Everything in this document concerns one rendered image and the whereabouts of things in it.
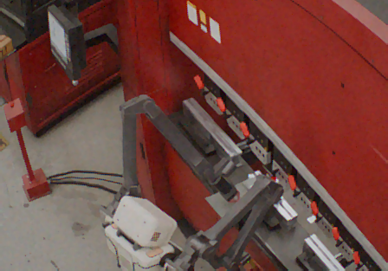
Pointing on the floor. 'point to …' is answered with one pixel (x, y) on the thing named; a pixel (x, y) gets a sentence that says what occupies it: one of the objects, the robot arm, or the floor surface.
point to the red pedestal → (33, 181)
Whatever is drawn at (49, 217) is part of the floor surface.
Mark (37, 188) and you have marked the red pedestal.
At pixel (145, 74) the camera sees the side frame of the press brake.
